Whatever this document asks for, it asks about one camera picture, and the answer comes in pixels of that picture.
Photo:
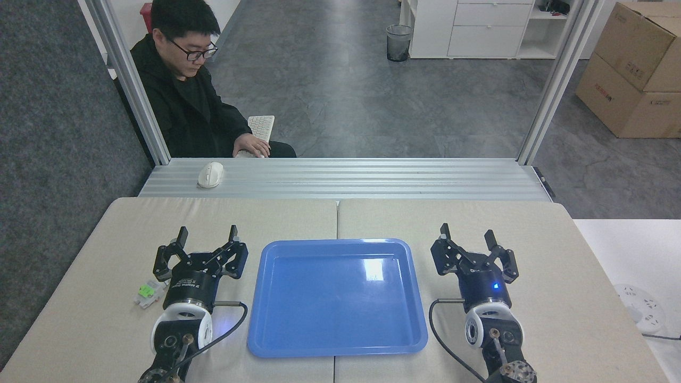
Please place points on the white drawer cabinet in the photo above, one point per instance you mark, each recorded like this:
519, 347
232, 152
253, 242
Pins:
479, 32

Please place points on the grey mesh waste bin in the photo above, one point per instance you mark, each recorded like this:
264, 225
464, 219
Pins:
399, 43

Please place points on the white round power socket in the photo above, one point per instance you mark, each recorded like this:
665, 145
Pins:
641, 307

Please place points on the white computer mouse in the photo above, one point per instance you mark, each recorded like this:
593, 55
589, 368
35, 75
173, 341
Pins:
210, 174

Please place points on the blue plastic tray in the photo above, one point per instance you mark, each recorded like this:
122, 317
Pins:
335, 303

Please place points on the white keyboard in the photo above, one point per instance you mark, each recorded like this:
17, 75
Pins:
262, 126

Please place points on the beige table mat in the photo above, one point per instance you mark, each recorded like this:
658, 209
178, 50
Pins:
558, 276
106, 255

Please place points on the red container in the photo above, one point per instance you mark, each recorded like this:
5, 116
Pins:
146, 15

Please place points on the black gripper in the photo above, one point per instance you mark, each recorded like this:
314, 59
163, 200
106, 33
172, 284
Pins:
194, 284
481, 287

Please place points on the white green-labelled switch part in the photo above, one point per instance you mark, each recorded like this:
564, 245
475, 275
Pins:
144, 291

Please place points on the small black device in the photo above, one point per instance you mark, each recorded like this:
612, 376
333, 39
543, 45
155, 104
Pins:
556, 6

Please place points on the person's hand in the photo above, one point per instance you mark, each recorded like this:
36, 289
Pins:
251, 144

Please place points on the person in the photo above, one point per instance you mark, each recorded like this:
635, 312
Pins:
181, 106

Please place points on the large cardboard box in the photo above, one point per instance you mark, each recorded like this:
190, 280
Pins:
638, 42

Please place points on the cardboard box with red print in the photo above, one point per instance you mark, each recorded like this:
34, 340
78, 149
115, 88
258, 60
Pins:
617, 103

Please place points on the silver aluminium post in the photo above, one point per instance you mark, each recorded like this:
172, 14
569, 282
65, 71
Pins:
127, 80
558, 80

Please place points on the ribbed aluminium rail platform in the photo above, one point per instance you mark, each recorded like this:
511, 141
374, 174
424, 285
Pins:
346, 178

